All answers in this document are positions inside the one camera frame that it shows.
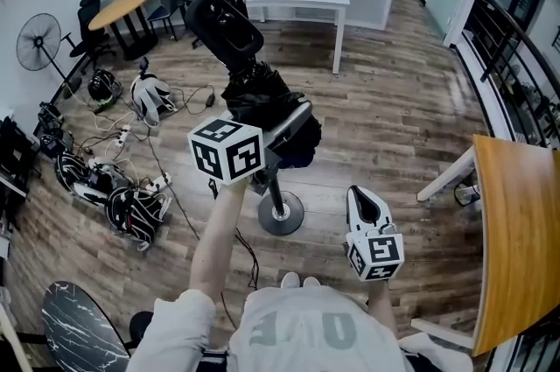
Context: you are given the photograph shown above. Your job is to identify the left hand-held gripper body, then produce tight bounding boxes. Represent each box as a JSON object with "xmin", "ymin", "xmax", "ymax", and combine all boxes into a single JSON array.
[{"xmin": 187, "ymin": 116, "xmax": 284, "ymax": 195}]

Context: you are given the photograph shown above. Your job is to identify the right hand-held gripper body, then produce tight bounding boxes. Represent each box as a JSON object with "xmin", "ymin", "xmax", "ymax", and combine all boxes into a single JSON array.
[{"xmin": 344, "ymin": 223, "xmax": 405, "ymax": 284}]

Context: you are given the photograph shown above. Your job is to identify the black umbrella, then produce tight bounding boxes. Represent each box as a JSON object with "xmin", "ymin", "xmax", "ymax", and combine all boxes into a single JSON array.
[{"xmin": 183, "ymin": 0, "xmax": 310, "ymax": 133}]

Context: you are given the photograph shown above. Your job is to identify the person's left forearm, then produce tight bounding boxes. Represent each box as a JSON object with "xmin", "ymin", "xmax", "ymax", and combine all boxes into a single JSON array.
[{"xmin": 187, "ymin": 179, "xmax": 251, "ymax": 301}]

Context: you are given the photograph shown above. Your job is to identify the person's right forearm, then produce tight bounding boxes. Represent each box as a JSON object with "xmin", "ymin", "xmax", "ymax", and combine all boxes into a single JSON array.
[{"xmin": 366, "ymin": 277, "xmax": 400, "ymax": 339}]

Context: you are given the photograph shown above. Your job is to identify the white power strip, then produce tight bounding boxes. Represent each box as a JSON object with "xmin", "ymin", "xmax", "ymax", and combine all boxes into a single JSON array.
[
  {"xmin": 145, "ymin": 172, "xmax": 173, "ymax": 193},
  {"xmin": 114, "ymin": 123, "xmax": 133, "ymax": 149}
]

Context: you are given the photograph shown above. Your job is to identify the white and grey helmet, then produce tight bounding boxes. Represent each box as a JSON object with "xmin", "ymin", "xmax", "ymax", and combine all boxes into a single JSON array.
[{"xmin": 129, "ymin": 58, "xmax": 174, "ymax": 127}]

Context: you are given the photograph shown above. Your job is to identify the large black white-striped helmet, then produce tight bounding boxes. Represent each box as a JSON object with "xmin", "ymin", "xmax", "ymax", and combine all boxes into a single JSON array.
[{"xmin": 103, "ymin": 185, "xmax": 171, "ymax": 252}]

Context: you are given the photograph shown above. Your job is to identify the white printed t-shirt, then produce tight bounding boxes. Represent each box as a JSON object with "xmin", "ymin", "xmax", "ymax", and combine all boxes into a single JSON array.
[{"xmin": 227, "ymin": 284, "xmax": 410, "ymax": 372}]

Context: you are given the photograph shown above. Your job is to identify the wooden table with white legs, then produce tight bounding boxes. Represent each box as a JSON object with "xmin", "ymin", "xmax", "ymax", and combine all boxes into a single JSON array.
[{"xmin": 410, "ymin": 132, "xmax": 560, "ymax": 359}]

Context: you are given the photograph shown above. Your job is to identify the black helmet with green trim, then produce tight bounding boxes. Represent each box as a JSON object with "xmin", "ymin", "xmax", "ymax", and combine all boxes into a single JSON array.
[{"xmin": 86, "ymin": 68, "xmax": 123, "ymax": 111}]

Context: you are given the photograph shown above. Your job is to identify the blue chair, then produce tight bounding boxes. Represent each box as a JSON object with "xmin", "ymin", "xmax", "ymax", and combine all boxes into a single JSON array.
[{"xmin": 145, "ymin": 0, "xmax": 188, "ymax": 42}]

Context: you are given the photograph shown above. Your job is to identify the black and white helmet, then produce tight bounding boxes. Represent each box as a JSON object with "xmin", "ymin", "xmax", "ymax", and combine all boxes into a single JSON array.
[{"xmin": 53, "ymin": 151, "xmax": 116, "ymax": 205}]

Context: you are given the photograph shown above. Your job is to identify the black office chair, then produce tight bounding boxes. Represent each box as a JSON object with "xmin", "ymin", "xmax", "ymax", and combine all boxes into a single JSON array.
[
  {"xmin": 0, "ymin": 116, "xmax": 44, "ymax": 228},
  {"xmin": 60, "ymin": 0, "xmax": 118, "ymax": 66}
]

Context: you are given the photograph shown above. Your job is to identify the black electronic device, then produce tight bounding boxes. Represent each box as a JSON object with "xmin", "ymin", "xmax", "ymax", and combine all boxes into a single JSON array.
[{"xmin": 37, "ymin": 101, "xmax": 67, "ymax": 157}]

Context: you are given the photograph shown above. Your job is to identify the round wooden table black legs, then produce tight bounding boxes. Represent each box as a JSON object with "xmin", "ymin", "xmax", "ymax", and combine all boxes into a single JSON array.
[{"xmin": 87, "ymin": 0, "xmax": 160, "ymax": 62}]

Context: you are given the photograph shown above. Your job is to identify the black metal railing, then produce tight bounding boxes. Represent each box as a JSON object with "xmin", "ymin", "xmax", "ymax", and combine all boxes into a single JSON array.
[{"xmin": 454, "ymin": 0, "xmax": 560, "ymax": 372}]

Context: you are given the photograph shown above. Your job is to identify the black standing fan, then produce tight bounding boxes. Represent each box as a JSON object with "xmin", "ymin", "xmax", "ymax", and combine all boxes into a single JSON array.
[{"xmin": 16, "ymin": 12, "xmax": 83, "ymax": 100}]

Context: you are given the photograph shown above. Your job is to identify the black marble round table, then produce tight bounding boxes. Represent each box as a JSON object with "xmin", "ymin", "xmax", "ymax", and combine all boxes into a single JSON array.
[{"xmin": 41, "ymin": 280, "xmax": 155, "ymax": 372}]

